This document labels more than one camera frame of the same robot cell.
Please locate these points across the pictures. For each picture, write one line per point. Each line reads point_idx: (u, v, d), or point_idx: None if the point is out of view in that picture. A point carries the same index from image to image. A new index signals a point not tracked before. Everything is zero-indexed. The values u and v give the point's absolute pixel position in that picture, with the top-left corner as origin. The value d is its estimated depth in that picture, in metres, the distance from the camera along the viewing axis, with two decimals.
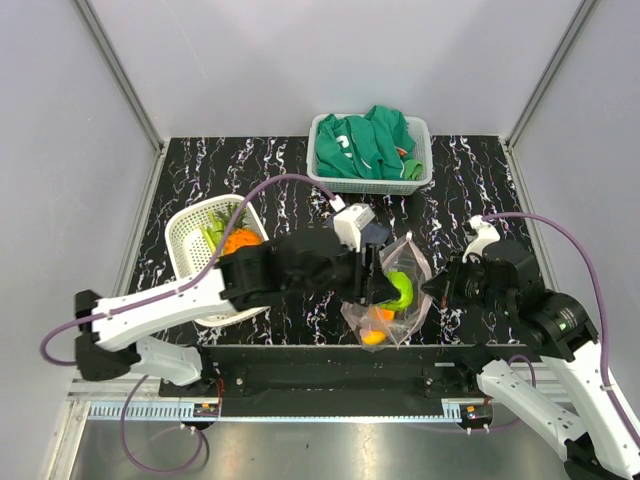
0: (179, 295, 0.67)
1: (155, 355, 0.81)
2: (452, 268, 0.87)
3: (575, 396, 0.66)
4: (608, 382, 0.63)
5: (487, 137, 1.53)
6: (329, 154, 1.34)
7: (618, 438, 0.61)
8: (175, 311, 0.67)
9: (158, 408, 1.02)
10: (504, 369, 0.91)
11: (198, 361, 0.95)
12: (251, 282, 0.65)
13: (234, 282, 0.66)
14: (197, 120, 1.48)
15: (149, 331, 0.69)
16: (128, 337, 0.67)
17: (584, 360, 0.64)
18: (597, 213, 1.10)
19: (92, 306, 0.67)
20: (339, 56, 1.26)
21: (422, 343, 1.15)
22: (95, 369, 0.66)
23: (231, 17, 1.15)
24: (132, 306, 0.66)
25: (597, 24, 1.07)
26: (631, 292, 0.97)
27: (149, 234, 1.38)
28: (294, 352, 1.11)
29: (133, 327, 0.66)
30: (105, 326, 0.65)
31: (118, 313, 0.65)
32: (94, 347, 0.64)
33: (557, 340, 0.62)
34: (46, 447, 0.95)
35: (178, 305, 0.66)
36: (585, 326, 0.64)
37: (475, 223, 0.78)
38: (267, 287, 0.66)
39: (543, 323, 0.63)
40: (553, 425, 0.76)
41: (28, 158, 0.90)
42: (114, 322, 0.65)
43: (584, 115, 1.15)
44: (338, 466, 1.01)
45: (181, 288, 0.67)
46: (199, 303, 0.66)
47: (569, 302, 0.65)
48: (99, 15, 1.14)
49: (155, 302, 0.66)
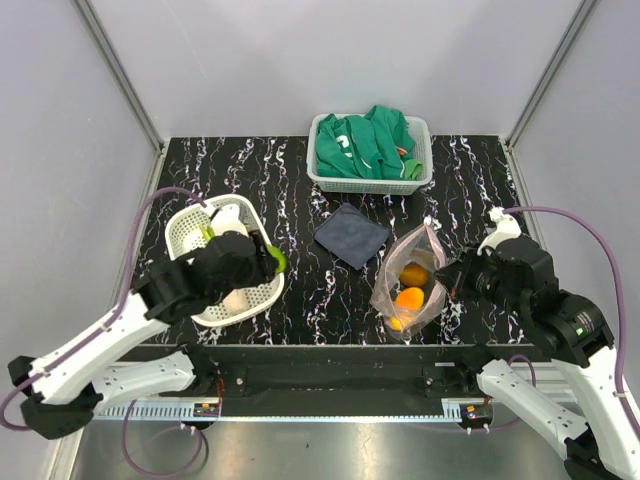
0: (106, 330, 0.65)
1: (123, 383, 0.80)
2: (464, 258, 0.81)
3: (585, 400, 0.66)
4: (622, 389, 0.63)
5: (487, 137, 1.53)
6: (329, 154, 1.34)
7: (626, 445, 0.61)
8: (106, 347, 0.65)
9: (156, 408, 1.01)
10: (505, 369, 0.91)
11: (185, 361, 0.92)
12: (172, 293, 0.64)
13: (160, 296, 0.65)
14: (197, 120, 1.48)
15: (91, 374, 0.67)
16: (73, 386, 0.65)
17: (600, 366, 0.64)
18: (597, 212, 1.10)
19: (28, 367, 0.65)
20: (339, 56, 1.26)
21: (422, 343, 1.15)
22: (58, 424, 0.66)
23: (231, 17, 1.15)
24: (64, 356, 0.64)
25: (597, 23, 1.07)
26: (631, 292, 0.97)
27: (149, 233, 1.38)
28: (294, 352, 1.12)
29: (72, 377, 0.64)
30: (45, 385, 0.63)
31: (52, 368, 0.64)
32: (41, 408, 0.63)
33: (573, 345, 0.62)
34: (47, 447, 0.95)
35: (108, 340, 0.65)
36: (602, 330, 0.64)
37: (496, 214, 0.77)
38: (191, 292, 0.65)
39: (559, 329, 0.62)
40: (553, 424, 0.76)
41: (28, 157, 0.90)
42: (53, 377, 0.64)
43: (584, 115, 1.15)
44: (338, 466, 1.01)
45: (106, 324, 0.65)
46: (128, 332, 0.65)
47: (586, 305, 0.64)
48: (100, 16, 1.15)
49: (84, 346, 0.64)
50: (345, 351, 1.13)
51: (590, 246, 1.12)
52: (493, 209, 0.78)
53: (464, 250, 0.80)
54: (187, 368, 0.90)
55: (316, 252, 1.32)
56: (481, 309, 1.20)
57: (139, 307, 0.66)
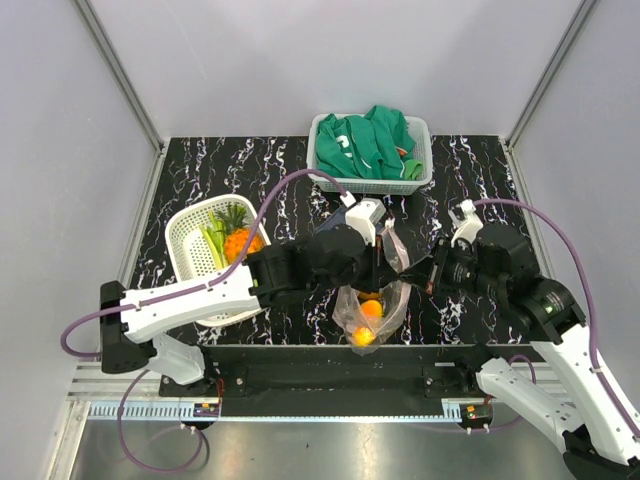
0: (208, 289, 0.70)
1: (168, 351, 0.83)
2: (437, 252, 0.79)
3: (566, 381, 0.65)
4: (598, 365, 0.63)
5: (487, 137, 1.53)
6: (329, 154, 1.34)
7: (611, 423, 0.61)
8: (204, 304, 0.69)
9: (158, 408, 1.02)
10: (503, 366, 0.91)
11: (201, 361, 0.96)
12: (277, 278, 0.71)
13: (265, 279, 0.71)
14: (197, 119, 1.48)
15: (172, 325, 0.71)
16: (154, 329, 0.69)
17: (572, 343, 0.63)
18: (597, 213, 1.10)
19: (119, 297, 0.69)
20: (339, 55, 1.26)
21: (422, 342, 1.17)
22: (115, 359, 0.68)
23: (231, 17, 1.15)
24: (161, 298, 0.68)
25: (597, 24, 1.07)
26: (630, 292, 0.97)
27: (149, 234, 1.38)
28: (295, 352, 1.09)
29: (161, 319, 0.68)
30: (134, 317, 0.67)
31: (147, 305, 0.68)
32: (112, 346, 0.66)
33: (544, 322, 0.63)
34: (47, 447, 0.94)
35: (206, 298, 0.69)
36: (572, 309, 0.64)
37: (466, 209, 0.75)
38: (294, 284, 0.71)
39: (530, 308, 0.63)
40: (551, 419, 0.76)
41: (28, 157, 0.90)
42: (143, 313, 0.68)
43: (584, 115, 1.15)
44: (338, 466, 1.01)
45: (210, 283, 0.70)
46: (228, 298, 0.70)
47: (556, 287, 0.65)
48: (99, 15, 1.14)
49: (185, 295, 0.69)
50: (344, 352, 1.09)
51: (591, 245, 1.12)
52: (465, 202, 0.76)
53: (439, 243, 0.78)
54: (197, 364, 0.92)
55: None
56: (481, 310, 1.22)
57: (244, 281, 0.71)
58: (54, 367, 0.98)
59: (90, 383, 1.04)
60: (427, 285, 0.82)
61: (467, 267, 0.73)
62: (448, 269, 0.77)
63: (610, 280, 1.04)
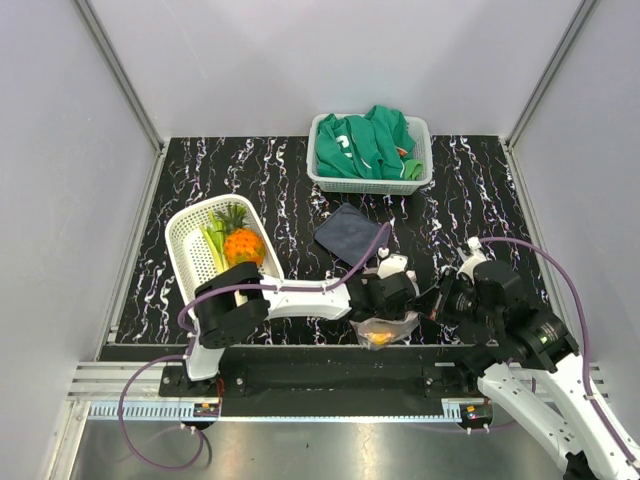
0: (323, 291, 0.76)
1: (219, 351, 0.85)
2: (444, 281, 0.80)
3: (562, 406, 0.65)
4: (592, 391, 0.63)
5: (487, 137, 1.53)
6: (329, 154, 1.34)
7: (604, 446, 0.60)
8: (320, 302, 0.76)
9: (158, 408, 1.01)
10: (506, 373, 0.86)
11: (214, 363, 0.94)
12: (363, 296, 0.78)
13: (351, 296, 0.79)
14: (197, 119, 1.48)
15: (285, 313, 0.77)
16: (274, 313, 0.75)
17: (567, 370, 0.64)
18: (597, 213, 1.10)
19: (258, 277, 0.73)
20: (338, 55, 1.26)
21: (422, 343, 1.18)
22: (236, 332, 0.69)
23: (231, 16, 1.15)
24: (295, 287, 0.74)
25: (597, 24, 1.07)
26: (628, 292, 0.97)
27: (149, 234, 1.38)
28: (294, 352, 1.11)
29: (292, 304, 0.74)
30: (272, 297, 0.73)
31: (285, 290, 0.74)
32: (244, 319, 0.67)
33: (539, 352, 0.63)
34: (46, 448, 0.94)
35: (321, 299, 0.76)
36: (566, 340, 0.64)
37: (472, 244, 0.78)
38: (368, 304, 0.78)
39: (525, 339, 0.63)
40: (554, 438, 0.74)
41: (28, 157, 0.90)
42: (279, 296, 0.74)
43: (584, 115, 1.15)
44: (338, 465, 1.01)
45: (326, 287, 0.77)
46: (336, 304, 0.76)
47: (551, 318, 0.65)
48: (99, 14, 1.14)
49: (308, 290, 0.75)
50: (344, 351, 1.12)
51: (590, 246, 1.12)
52: (472, 238, 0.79)
53: (445, 274, 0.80)
54: (213, 366, 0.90)
55: (317, 251, 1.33)
56: None
57: (347, 294, 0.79)
58: (54, 367, 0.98)
59: (90, 383, 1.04)
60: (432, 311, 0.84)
61: (469, 297, 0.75)
62: (451, 299, 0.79)
63: (609, 280, 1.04)
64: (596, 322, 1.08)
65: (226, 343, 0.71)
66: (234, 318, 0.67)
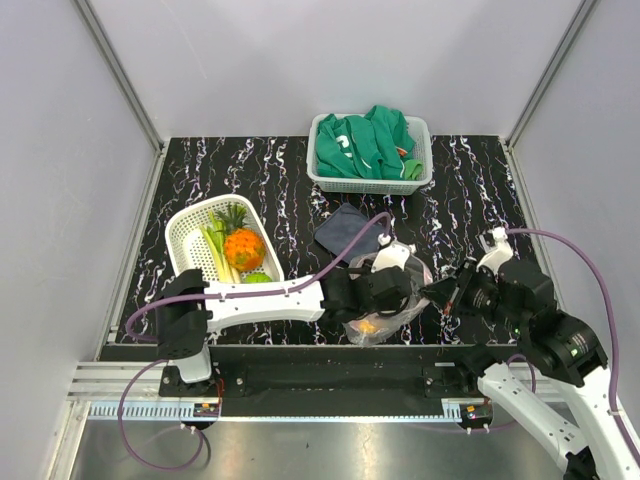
0: (285, 294, 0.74)
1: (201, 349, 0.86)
2: (461, 273, 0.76)
3: (579, 416, 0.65)
4: (616, 408, 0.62)
5: (487, 137, 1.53)
6: (329, 154, 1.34)
7: (620, 459, 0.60)
8: (278, 306, 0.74)
9: (158, 408, 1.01)
10: (506, 373, 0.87)
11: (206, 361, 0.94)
12: (342, 296, 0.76)
13: (329, 295, 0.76)
14: (198, 119, 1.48)
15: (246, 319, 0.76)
16: (230, 320, 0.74)
17: (593, 384, 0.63)
18: (597, 213, 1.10)
19: (203, 285, 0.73)
20: (338, 55, 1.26)
21: (422, 343, 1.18)
22: (183, 345, 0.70)
23: (231, 16, 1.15)
24: (243, 293, 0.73)
25: (597, 24, 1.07)
26: (628, 293, 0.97)
27: (149, 234, 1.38)
28: (294, 353, 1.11)
29: (241, 313, 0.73)
30: (216, 306, 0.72)
31: (230, 298, 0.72)
32: (183, 332, 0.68)
33: (568, 365, 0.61)
34: (46, 447, 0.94)
35: (283, 302, 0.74)
36: (596, 352, 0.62)
37: (498, 235, 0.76)
38: (348, 303, 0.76)
39: (553, 349, 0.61)
40: (555, 438, 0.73)
41: (28, 156, 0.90)
42: (226, 304, 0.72)
43: (584, 115, 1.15)
44: (338, 465, 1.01)
45: (288, 289, 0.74)
46: (302, 306, 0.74)
47: (580, 326, 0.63)
48: (99, 13, 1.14)
49: (264, 295, 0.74)
50: (344, 351, 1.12)
51: (591, 246, 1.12)
52: (497, 229, 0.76)
53: (463, 266, 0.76)
54: (203, 366, 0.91)
55: (317, 251, 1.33)
56: None
57: (320, 292, 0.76)
58: (54, 367, 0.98)
59: (90, 383, 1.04)
60: (446, 305, 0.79)
61: (488, 295, 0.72)
62: (469, 292, 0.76)
63: (609, 280, 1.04)
64: (596, 322, 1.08)
65: (180, 354, 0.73)
66: (176, 331, 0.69)
